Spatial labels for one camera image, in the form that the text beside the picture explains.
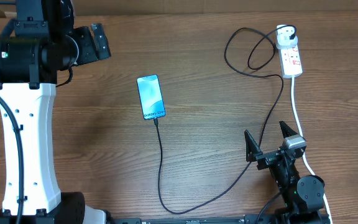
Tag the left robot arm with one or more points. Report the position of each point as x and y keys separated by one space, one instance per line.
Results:
x=35 y=46

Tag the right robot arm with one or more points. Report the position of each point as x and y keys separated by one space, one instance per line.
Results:
x=299 y=199

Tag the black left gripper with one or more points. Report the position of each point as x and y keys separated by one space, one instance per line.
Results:
x=84 y=34

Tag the white charger plug adapter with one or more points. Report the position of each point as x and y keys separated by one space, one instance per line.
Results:
x=286 y=36

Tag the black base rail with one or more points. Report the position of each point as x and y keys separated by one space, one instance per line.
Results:
x=216 y=221

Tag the white power strip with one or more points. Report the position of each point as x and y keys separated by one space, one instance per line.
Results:
x=290 y=62

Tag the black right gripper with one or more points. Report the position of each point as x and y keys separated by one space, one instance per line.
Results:
x=266 y=158

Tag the blue Samsung Galaxy smartphone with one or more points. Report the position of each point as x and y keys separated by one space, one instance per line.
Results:
x=150 y=95

